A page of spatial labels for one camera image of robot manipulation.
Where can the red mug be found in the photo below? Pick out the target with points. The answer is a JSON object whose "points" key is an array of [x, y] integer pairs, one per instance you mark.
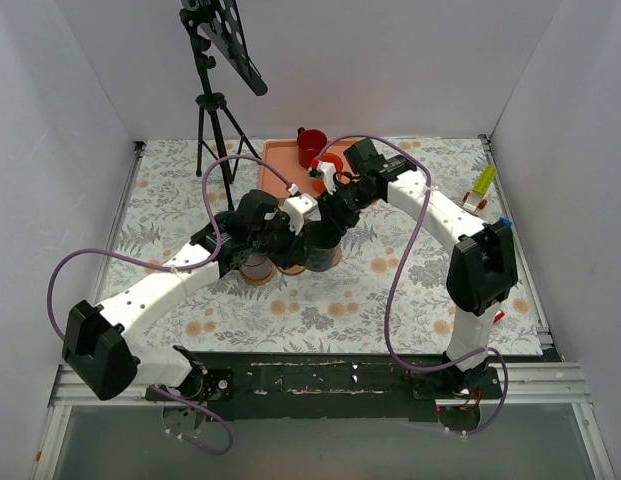
{"points": [[309, 144]]}

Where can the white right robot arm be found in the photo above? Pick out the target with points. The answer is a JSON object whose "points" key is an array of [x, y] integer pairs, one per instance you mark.
{"points": [[482, 262]]}

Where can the pink serving tray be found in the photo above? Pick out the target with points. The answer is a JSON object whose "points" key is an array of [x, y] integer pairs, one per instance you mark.
{"points": [[283, 156]]}

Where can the woven cork coaster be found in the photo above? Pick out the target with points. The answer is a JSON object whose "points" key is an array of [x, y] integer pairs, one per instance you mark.
{"points": [[257, 281]]}

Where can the light wooden coaster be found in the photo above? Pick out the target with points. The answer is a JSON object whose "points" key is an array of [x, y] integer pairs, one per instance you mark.
{"points": [[338, 257], [293, 270]]}

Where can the orange mug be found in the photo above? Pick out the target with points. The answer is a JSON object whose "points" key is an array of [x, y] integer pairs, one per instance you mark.
{"points": [[332, 162]]}

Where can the blue green toy bricks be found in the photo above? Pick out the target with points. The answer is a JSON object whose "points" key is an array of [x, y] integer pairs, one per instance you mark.
{"points": [[505, 221]]}

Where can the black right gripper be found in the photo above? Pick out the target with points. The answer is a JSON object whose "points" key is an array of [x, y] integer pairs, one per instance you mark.
{"points": [[333, 215]]}

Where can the floral table mat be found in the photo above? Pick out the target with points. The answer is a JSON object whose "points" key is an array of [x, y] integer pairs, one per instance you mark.
{"points": [[385, 293]]}

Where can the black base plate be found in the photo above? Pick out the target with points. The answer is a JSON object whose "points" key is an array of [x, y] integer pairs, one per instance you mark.
{"points": [[324, 386]]}

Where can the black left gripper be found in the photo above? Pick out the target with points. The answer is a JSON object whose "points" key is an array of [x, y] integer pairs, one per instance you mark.
{"points": [[294, 245]]}

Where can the dark green mug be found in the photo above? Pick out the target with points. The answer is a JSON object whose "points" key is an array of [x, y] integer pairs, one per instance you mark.
{"points": [[320, 253]]}

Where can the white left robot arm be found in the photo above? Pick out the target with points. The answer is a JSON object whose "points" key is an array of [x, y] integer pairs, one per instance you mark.
{"points": [[102, 342]]}

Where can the toy brick car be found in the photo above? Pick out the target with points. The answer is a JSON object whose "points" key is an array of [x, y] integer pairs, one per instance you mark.
{"points": [[475, 199]]}

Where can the grey lilac mug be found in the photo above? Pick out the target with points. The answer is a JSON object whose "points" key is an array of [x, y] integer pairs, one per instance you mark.
{"points": [[257, 266]]}

